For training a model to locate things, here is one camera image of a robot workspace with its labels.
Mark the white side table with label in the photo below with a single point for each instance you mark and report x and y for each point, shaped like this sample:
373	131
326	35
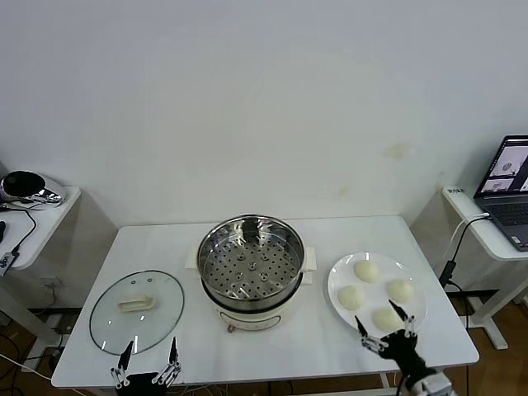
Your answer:
462	206

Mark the chrome and black shiny device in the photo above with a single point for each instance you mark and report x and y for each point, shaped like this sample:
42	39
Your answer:
29	185

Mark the white plain side table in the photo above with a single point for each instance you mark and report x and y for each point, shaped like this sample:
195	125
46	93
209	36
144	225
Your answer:
53	214

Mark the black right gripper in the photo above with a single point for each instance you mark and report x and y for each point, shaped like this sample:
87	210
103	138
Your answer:
402	348

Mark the steel perforated steamer basket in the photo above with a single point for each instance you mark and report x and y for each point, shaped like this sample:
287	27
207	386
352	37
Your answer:
247	268

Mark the white labelled dongle stick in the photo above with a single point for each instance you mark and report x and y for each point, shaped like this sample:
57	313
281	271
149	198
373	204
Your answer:
7	262

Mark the white round plate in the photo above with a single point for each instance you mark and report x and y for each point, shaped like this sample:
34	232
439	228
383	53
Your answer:
376	295

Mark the stainless steel steamer pot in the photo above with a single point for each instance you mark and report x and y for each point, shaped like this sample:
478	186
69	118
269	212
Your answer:
247	317

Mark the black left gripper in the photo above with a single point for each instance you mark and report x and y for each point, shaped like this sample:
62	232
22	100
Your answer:
142	385

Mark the grey open laptop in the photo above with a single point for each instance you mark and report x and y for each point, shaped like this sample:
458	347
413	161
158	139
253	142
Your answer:
505	206

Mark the white steamed baozi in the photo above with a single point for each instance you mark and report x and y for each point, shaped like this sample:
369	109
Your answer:
366	271
384	319
351	297
400	290

